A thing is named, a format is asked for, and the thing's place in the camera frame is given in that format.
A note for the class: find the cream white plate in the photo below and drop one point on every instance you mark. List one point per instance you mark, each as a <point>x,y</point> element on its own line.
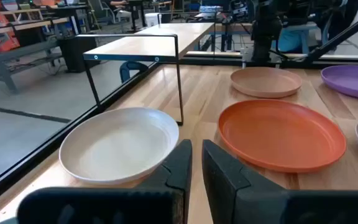
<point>113,146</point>

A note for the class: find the purple plate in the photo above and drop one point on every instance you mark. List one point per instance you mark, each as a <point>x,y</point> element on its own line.
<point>353,81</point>

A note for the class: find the orange plate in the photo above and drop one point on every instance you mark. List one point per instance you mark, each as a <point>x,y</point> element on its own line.
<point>278,133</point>

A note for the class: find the blue chair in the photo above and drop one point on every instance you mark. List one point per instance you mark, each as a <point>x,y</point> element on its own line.
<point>126,70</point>

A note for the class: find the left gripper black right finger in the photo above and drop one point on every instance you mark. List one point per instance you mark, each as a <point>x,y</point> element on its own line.
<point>244,202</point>

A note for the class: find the black bin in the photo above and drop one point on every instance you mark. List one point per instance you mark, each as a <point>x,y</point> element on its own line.
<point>73,53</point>

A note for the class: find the person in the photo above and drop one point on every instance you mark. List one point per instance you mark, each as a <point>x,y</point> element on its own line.
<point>117,3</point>

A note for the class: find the orange wall board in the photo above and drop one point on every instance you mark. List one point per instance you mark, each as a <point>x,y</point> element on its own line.
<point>11,43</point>

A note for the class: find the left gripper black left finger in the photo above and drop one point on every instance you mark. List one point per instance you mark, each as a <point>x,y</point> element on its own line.
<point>166,202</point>

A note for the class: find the tan brown plate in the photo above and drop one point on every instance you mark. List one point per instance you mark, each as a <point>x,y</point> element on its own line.
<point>266,81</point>

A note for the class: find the white bucket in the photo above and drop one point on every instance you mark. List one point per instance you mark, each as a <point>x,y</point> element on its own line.
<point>152,19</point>

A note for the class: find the grey metal workbench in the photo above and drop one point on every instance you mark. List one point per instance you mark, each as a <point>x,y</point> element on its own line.
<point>23,51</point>

